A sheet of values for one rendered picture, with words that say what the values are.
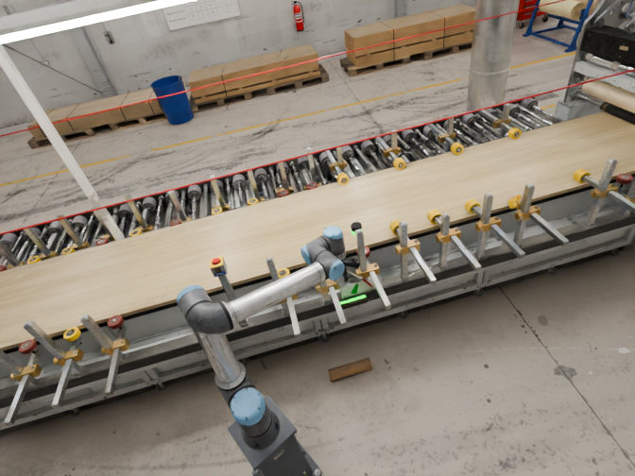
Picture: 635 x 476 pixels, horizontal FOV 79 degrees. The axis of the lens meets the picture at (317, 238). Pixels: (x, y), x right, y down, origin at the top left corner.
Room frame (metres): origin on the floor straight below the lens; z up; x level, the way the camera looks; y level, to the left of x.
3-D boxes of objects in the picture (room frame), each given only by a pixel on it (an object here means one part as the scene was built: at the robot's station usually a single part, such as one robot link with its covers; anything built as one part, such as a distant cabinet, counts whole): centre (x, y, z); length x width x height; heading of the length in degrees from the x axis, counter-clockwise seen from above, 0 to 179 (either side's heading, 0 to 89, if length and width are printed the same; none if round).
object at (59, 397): (1.34, 1.47, 0.84); 0.43 x 0.03 x 0.04; 5
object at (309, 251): (1.33, 0.02, 1.30); 0.12 x 0.12 x 0.09; 28
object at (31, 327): (1.41, 1.52, 0.92); 0.03 x 0.03 x 0.48; 5
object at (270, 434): (0.91, 0.47, 0.65); 0.19 x 0.19 x 0.10
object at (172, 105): (7.15, 1.98, 0.36); 0.59 x 0.57 x 0.73; 3
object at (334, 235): (1.39, -0.07, 1.30); 0.10 x 0.09 x 0.12; 118
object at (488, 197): (1.65, -0.97, 0.93); 0.03 x 0.03 x 0.48; 5
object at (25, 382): (1.31, 1.72, 0.81); 0.43 x 0.03 x 0.04; 5
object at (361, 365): (1.46, -0.03, 0.04); 0.30 x 0.08 x 0.08; 95
